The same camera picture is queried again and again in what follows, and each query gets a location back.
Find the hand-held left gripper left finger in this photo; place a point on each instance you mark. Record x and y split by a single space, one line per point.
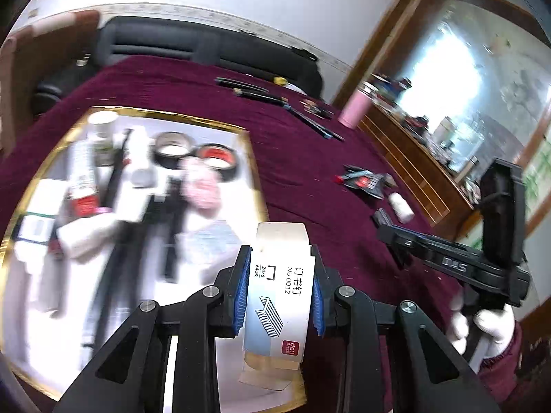
241 292

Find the white tube red print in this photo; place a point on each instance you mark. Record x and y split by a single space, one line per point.
81 180

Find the white staple box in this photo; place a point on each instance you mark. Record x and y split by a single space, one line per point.
280 284

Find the black tape roll red core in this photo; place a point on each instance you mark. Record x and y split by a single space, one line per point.
217 167

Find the white tray gold edge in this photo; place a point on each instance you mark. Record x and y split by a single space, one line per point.
241 198

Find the white electric kettle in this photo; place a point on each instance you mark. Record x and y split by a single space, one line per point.
443 131

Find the slim black marker pink ends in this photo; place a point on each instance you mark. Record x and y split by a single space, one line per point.
116 167

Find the steel thermos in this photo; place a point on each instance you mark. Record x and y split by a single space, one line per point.
472 165

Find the white cardboard box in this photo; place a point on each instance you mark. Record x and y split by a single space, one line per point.
41 198

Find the black leather sofa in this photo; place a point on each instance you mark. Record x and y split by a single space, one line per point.
172 45

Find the white pill bottle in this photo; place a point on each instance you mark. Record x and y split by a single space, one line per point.
103 127

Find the black ballpoint pen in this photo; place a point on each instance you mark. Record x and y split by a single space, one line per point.
335 136

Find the black key case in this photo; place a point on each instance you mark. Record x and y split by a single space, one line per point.
317 108

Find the small white bottle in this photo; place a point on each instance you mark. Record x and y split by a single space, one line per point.
401 208

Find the black printed packet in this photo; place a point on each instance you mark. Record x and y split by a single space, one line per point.
368 183

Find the black marker teal end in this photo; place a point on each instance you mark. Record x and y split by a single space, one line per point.
310 122

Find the brown chair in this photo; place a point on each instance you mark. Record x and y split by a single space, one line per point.
26 64

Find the bamboo wall mural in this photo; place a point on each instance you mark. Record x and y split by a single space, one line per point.
540 176

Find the black pen gold tip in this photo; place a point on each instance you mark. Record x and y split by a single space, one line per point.
258 94
234 82

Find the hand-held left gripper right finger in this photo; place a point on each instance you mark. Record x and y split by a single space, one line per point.
317 297

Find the person's right hand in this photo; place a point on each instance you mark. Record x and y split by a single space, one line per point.
497 329

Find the wooden cabinet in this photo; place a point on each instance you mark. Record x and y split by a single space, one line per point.
409 159

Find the pink plush toy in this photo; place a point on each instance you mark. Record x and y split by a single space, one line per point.
200 185

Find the black tape roll brown core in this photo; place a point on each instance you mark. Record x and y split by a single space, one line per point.
172 155

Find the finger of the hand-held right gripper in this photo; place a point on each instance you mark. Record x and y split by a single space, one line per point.
404 245

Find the black marker white ends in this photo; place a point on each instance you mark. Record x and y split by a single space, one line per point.
118 275

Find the black marker pen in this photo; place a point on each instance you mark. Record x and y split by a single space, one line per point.
174 228

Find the pink tumbler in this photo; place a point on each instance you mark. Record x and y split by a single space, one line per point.
354 109

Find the person's right forearm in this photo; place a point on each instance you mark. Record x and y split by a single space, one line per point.
499 374

